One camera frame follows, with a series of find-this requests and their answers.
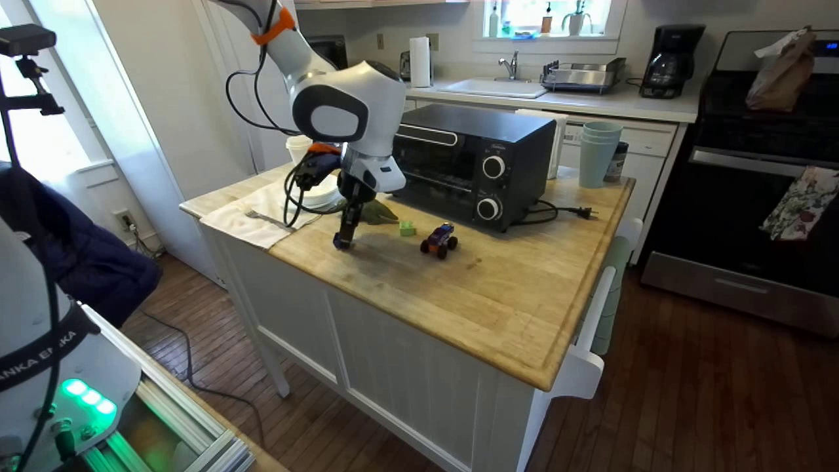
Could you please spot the aluminium robot stand frame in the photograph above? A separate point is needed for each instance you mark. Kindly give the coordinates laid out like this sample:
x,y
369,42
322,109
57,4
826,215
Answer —
x,y
187,428

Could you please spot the green plush toy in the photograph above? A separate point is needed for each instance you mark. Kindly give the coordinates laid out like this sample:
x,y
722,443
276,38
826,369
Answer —
x,y
383,213

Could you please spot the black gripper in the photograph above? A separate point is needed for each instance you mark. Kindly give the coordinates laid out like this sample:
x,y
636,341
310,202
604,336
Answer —
x,y
357,190

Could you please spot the white kitchen sink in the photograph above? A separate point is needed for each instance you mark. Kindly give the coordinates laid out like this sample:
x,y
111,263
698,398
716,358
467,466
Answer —
x,y
495,87

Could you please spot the small green toy block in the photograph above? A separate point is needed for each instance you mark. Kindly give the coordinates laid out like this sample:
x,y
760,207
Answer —
x,y
408,230

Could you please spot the kitchen window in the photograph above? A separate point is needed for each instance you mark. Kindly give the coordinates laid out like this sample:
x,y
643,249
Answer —
x,y
560,15

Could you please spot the orange bottle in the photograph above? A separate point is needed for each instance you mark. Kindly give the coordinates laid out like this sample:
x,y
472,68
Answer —
x,y
546,20

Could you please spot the black kitchen stove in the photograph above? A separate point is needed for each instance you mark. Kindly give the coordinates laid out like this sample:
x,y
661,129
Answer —
x,y
743,210

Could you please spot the white wall cabinet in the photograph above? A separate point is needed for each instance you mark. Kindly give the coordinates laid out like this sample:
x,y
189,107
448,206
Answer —
x,y
383,4

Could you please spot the dark small bottle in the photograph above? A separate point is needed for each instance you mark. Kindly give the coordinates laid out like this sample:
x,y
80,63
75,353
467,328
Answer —
x,y
619,164

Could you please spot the white wooden-top kitchen island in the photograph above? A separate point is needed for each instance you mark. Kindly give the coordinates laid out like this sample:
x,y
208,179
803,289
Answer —
x,y
455,289

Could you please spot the white bowl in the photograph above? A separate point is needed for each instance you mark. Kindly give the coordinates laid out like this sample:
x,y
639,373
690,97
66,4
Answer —
x,y
328,190

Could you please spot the blue sponge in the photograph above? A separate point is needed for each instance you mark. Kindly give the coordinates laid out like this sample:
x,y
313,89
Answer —
x,y
522,36

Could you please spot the white paper cup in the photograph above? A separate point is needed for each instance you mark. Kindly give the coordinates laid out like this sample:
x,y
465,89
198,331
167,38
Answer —
x,y
298,147

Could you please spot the metal faucet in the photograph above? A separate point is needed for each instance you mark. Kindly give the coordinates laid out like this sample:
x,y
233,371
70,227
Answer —
x,y
510,67

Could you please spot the black countertop appliance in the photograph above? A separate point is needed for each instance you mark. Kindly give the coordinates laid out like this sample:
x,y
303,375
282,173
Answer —
x,y
328,49

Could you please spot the black coffee maker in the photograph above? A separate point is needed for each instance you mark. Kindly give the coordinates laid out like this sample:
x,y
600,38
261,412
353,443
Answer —
x,y
673,62

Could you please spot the grey dish rack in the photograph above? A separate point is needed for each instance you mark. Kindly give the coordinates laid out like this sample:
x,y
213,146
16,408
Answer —
x,y
581,78

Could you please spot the floral dish towel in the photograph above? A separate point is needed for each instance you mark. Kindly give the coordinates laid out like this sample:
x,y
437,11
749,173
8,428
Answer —
x,y
802,206

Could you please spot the teal hanging towel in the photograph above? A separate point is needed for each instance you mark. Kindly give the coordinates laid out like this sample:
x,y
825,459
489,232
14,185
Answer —
x,y
611,297

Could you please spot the black camera on tripod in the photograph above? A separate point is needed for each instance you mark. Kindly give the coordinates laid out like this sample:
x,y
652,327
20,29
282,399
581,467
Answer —
x,y
27,40

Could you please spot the black toaster oven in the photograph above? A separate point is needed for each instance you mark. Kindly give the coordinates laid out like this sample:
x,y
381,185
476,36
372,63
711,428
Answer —
x,y
472,167

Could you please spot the green soap bottle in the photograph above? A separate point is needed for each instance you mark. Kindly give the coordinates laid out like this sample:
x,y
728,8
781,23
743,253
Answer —
x,y
495,20

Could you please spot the dark blue jacket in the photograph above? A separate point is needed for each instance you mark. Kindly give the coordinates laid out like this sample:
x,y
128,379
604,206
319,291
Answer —
x,y
80,253

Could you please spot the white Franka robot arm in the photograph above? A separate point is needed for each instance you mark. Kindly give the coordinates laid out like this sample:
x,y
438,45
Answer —
x,y
351,96

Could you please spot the white stained cloth towel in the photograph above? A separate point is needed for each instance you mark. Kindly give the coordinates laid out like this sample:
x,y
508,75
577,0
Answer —
x,y
251,227

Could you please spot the brown paper bag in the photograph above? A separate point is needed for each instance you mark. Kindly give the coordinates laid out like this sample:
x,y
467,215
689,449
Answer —
x,y
781,79

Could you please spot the white paper towel roll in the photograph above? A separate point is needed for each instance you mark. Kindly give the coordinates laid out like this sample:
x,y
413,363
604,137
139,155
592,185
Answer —
x,y
421,62

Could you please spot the stacked teal cups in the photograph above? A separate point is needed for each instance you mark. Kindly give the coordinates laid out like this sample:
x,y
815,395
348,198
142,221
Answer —
x,y
600,155

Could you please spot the white plate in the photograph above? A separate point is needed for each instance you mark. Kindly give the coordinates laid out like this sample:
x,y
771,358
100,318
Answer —
x,y
326,207

